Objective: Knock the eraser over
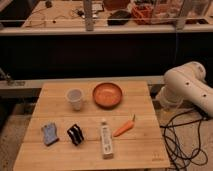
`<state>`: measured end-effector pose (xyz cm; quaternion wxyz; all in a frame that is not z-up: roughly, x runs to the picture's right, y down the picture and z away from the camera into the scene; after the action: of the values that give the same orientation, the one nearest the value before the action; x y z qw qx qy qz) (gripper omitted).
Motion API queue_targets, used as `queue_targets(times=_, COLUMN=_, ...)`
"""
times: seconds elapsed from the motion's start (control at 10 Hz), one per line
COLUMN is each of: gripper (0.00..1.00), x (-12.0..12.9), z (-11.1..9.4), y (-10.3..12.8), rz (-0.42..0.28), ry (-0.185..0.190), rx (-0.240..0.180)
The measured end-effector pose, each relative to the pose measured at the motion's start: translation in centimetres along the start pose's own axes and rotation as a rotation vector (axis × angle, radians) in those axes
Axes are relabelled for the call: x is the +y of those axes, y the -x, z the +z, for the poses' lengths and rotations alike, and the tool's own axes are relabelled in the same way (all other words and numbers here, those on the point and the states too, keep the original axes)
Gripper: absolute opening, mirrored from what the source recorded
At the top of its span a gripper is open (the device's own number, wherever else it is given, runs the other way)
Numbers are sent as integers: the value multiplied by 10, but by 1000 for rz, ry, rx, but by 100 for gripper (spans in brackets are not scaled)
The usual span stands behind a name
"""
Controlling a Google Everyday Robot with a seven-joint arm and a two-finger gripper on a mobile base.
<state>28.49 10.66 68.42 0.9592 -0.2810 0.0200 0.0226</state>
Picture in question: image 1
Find orange toy carrot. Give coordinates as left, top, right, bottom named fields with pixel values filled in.
left=113, top=117, right=135, bottom=137

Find black white striped eraser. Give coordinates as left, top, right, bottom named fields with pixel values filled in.
left=67, top=124, right=84, bottom=146

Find orange crate on bench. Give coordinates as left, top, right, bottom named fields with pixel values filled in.
left=131, top=4, right=152, bottom=25

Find grey metal post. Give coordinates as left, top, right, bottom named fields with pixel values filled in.
left=83, top=0, right=94, bottom=31

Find black floor cables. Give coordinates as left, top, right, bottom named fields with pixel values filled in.
left=159, top=107, right=209, bottom=171

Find translucent plastic cup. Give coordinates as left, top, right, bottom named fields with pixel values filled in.
left=66, top=89, right=84, bottom=111

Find white tube with cap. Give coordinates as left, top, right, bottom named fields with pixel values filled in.
left=100, top=119, right=114, bottom=159

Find orange wooden bowl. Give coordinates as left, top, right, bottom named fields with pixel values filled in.
left=92, top=82, right=123, bottom=108

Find black pouch on bench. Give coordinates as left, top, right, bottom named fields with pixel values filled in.
left=107, top=10, right=131, bottom=26

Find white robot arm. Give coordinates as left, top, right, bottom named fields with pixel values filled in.
left=156, top=61, right=213, bottom=117

